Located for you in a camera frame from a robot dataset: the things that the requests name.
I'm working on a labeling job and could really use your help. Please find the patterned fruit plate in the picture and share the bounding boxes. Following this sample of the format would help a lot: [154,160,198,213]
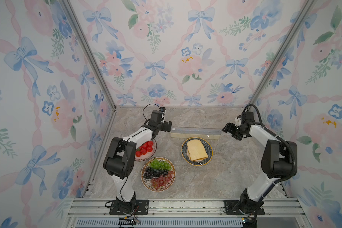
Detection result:
[141,157,176,192]

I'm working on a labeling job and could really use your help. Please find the left aluminium corner post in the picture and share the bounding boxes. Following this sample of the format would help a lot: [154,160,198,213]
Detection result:
[58,0,116,110]

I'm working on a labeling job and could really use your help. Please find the clear plastic wrap sheet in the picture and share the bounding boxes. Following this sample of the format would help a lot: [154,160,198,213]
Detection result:
[180,136,214,167]

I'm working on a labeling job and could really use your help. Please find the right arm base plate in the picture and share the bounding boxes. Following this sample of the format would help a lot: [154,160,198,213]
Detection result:
[223,199,257,216]

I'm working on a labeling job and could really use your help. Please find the glass plate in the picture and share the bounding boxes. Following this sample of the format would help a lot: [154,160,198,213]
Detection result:
[135,140,157,162]

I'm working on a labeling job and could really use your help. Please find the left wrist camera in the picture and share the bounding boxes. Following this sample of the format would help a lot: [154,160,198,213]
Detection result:
[160,106,166,122]

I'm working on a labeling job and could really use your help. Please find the red strawberries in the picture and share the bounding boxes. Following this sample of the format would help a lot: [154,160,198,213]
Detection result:
[135,141,154,157]

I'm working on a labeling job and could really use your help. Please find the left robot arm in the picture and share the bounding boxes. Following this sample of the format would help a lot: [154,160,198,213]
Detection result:
[103,107,172,215]

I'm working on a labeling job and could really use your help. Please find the black grapes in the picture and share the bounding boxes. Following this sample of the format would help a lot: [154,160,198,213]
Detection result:
[143,167,169,180]

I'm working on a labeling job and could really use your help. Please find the blue yellow-rimmed plate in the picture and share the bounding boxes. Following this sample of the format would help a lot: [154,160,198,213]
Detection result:
[180,137,213,167]

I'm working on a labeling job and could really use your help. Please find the right aluminium corner post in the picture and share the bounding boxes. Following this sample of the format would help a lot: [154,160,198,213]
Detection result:
[247,0,316,106]

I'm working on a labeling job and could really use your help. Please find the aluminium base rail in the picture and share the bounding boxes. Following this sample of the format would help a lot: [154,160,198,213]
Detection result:
[63,198,312,228]

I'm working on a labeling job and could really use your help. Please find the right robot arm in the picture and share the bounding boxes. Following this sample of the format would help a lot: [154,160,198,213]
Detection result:
[222,111,297,214]

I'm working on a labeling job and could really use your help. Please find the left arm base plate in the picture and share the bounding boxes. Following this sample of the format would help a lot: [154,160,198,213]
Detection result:
[105,199,149,216]

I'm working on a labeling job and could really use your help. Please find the bread slices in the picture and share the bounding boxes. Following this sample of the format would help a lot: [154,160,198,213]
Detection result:
[187,139,208,162]

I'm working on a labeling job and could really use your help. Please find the green grapes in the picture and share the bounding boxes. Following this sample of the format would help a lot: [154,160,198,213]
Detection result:
[149,159,172,171]

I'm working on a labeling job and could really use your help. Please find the red grapes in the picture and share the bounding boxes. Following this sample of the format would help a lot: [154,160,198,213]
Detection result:
[151,171,174,190]

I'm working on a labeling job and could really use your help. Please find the aluminium corner post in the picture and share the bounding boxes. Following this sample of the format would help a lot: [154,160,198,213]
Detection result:
[58,0,116,110]
[247,0,316,106]

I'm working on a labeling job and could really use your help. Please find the plastic wrap dispenser box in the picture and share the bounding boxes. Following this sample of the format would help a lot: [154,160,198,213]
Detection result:
[170,127,221,140]

